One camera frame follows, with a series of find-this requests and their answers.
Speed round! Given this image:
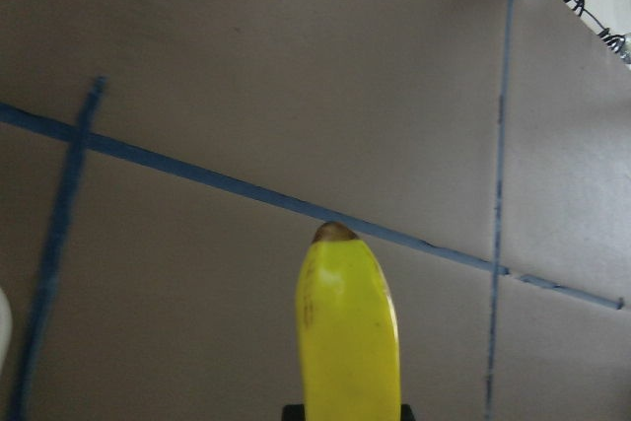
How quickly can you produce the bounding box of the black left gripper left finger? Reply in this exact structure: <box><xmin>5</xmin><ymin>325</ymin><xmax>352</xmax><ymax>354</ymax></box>
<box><xmin>281</xmin><ymin>404</ymin><xmax>306</xmax><ymax>421</ymax></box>

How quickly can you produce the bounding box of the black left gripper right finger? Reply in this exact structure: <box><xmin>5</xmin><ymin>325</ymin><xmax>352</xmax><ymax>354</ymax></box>
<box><xmin>400</xmin><ymin>403</ymin><xmax>415</xmax><ymax>421</ymax></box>

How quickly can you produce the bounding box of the white bear tray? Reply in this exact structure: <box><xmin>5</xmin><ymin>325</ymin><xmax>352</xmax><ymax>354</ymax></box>
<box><xmin>0</xmin><ymin>290</ymin><xmax>13</xmax><ymax>369</ymax></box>

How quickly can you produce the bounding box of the coiled black cable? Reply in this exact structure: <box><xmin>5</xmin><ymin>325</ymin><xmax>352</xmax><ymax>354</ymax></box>
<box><xmin>545</xmin><ymin>0</ymin><xmax>631</xmax><ymax>55</ymax></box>

